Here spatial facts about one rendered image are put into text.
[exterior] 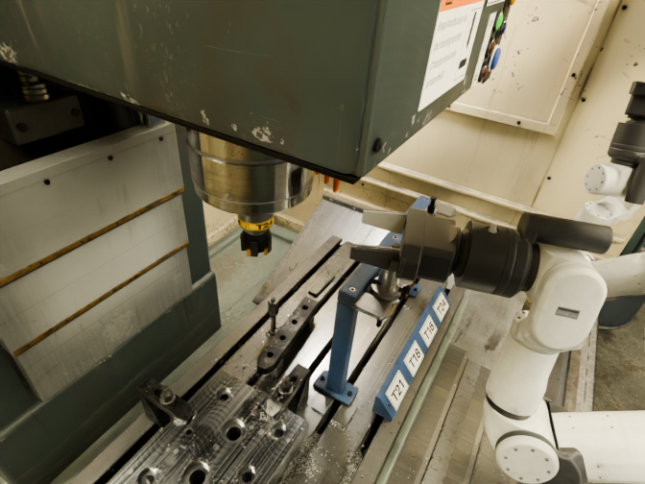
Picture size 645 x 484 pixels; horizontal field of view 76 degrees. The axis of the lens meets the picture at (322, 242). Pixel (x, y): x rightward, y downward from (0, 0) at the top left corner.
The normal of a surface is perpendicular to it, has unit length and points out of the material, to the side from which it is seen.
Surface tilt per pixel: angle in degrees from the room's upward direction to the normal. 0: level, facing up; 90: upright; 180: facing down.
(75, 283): 89
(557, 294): 77
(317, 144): 90
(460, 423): 8
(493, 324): 24
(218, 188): 90
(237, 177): 90
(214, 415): 0
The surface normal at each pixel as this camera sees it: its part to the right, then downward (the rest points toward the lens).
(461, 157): -0.51, 0.48
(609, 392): 0.07, -0.80
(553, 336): -0.22, 0.37
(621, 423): -0.32, -0.92
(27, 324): 0.85, 0.36
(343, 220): -0.15, -0.53
